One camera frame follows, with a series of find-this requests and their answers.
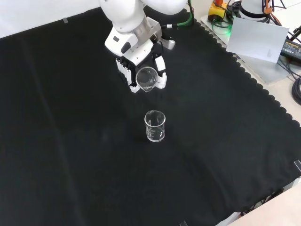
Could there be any clear glass beaker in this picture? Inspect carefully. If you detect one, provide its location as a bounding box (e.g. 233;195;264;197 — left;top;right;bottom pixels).
135;66;158;93
144;110;166;143

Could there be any pale board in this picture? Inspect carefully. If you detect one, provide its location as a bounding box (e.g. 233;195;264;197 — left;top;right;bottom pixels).
225;16;290;64

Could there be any grey metal base plate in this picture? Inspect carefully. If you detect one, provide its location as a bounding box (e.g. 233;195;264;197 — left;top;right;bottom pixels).
199;14;293;84

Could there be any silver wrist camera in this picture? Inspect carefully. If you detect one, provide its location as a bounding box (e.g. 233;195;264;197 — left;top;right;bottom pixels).
160;38;176;50

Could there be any orange cable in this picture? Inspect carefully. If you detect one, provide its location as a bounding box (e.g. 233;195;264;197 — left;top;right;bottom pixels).
260;0;283;27

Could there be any yellow stop button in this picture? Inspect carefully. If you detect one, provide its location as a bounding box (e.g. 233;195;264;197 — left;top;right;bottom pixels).
208;0;229;22

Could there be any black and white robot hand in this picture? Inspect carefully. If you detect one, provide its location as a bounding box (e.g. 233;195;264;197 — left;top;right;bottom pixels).
104;27;168;94

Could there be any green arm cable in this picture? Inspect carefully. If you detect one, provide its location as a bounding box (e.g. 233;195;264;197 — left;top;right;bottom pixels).
176;0;198;30

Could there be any black power adapter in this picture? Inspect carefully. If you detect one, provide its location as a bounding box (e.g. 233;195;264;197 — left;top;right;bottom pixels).
279;38;301;61

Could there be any black table cloth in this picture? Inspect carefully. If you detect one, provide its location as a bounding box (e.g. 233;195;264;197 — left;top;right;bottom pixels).
0;6;301;226

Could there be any black coiled cable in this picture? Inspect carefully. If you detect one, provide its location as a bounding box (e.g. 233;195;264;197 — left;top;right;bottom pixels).
291;77;301;106

